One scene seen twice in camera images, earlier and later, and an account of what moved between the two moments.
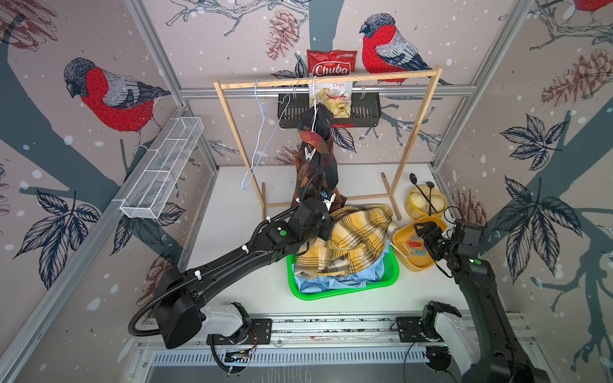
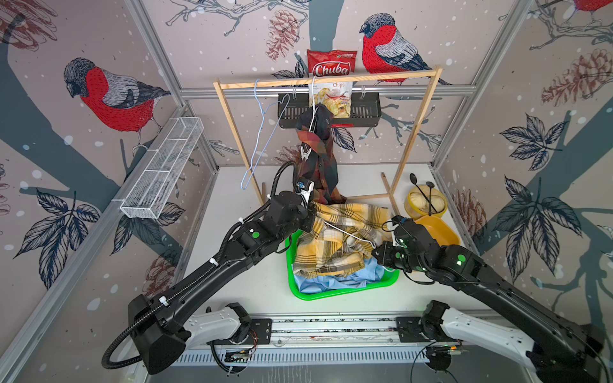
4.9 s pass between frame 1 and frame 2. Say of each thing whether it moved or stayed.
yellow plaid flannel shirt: stayed
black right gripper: moved
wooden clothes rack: stayed
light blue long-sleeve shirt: stayed
